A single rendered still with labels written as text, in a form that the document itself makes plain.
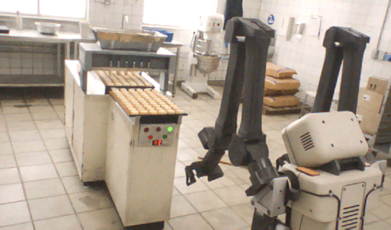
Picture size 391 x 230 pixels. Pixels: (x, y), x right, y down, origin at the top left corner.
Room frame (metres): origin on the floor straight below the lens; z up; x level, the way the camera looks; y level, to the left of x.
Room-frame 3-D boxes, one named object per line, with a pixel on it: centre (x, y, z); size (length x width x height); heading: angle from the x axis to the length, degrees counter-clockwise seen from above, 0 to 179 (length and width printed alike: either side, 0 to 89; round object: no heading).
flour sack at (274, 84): (6.18, -1.26, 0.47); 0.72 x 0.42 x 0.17; 127
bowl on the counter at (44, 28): (5.47, 2.20, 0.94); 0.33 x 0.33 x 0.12
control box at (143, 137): (2.38, 0.24, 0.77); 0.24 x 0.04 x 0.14; 116
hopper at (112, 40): (3.16, 0.62, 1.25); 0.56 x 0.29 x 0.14; 116
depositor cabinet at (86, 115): (3.58, 0.83, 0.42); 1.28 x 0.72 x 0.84; 26
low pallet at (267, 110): (6.42, -1.12, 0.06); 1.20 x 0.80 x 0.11; 34
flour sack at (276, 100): (6.18, -1.30, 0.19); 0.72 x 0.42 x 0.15; 126
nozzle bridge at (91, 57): (3.16, 0.62, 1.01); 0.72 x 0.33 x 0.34; 116
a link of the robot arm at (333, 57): (1.45, -0.48, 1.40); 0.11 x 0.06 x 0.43; 122
